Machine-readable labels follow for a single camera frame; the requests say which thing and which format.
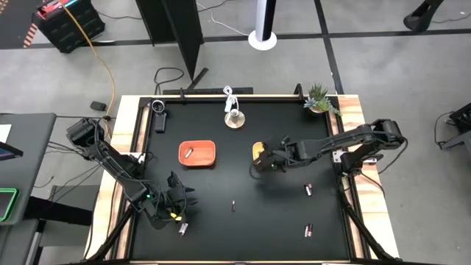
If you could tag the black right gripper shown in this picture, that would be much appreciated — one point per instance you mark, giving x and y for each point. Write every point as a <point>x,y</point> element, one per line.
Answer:
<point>294,154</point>

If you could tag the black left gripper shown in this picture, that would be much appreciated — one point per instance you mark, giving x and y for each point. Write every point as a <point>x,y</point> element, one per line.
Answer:
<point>176,195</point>

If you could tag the silver and black battery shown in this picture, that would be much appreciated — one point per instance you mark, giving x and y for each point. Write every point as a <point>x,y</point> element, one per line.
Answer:
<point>310,189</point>
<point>306,231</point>
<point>185,228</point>
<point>307,190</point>
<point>311,229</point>
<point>181,230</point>

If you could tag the black copper-top battery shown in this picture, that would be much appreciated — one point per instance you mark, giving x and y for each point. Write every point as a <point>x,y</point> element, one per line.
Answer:
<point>233,206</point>

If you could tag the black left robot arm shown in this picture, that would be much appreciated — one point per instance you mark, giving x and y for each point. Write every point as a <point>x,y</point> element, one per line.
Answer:
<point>110,162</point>

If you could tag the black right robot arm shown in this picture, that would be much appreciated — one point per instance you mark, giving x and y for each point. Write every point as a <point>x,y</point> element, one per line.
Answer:
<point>349,138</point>

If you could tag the yellow plastic bin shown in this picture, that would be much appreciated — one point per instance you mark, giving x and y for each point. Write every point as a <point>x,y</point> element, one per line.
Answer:
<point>257,149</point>

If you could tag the orange plastic bin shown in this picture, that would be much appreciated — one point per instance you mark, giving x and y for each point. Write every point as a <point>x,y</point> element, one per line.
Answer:
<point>202,158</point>

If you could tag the metal cylinder stand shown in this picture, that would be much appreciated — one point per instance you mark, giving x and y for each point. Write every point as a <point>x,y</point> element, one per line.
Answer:
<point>234,119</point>

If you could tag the succulent plant in dark pot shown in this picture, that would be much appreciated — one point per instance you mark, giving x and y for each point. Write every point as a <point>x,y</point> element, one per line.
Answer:
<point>317,105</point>

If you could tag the black flat bar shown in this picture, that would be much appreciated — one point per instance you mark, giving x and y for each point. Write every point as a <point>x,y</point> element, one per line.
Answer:
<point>206,91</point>

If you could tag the black power adapter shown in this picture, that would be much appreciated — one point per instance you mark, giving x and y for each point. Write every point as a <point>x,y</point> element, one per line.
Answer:
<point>98,106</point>

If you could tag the black and white standing pole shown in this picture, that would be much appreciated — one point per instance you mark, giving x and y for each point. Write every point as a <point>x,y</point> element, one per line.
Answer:
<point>265,22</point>

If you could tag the black partition panel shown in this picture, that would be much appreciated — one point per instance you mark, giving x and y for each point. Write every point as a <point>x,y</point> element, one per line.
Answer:
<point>176,29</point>

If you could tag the grey desk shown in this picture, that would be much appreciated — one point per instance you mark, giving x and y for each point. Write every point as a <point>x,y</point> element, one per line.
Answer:
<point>29,165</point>

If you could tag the green-edged tablet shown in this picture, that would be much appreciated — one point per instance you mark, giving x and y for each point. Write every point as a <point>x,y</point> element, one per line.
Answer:
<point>5,206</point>

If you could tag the black floor equipment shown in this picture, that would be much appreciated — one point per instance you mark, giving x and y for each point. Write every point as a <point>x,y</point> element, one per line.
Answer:
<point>461,121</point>

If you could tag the black stand foot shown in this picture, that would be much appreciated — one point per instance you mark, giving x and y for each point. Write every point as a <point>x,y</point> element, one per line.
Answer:
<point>419,20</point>

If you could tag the black equipment case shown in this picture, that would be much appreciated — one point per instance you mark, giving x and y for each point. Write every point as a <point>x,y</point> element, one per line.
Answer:
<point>70,29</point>

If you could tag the black table bracket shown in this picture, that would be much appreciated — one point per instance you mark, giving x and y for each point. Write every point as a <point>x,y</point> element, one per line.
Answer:
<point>299,92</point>
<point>181,94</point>

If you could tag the black webcam on mount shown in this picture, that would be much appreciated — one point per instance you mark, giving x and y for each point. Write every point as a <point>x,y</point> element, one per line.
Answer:
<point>160,121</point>

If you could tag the black aluminium table frame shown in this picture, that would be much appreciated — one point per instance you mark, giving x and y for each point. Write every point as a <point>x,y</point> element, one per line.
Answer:
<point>206,99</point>

